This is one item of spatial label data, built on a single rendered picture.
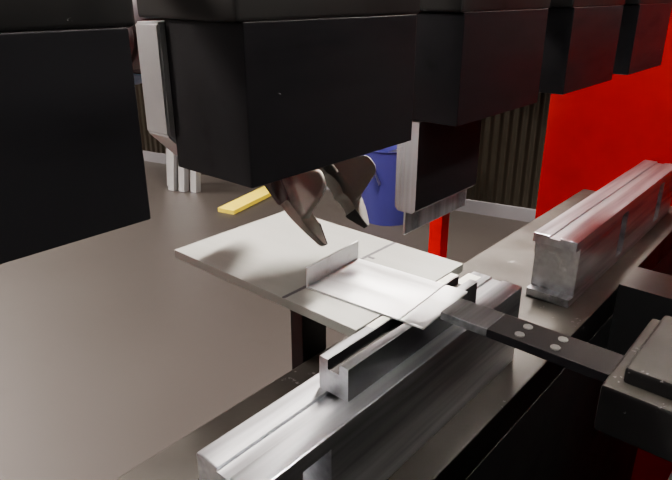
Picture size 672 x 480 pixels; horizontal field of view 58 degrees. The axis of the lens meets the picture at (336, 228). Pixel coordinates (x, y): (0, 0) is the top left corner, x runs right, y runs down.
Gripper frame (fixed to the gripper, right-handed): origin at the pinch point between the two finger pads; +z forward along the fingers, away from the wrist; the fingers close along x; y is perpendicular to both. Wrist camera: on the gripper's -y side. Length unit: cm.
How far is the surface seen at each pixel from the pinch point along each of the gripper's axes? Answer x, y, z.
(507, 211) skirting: 282, -148, 7
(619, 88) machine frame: 86, 2, -3
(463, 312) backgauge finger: 0.3, 8.4, 12.7
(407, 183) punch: -3.6, 13.1, 1.0
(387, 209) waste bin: 224, -180, -28
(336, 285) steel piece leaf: -2.7, -1.2, 5.1
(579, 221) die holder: 40.2, 2.9, 13.1
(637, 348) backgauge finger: 1.1, 20.2, 20.3
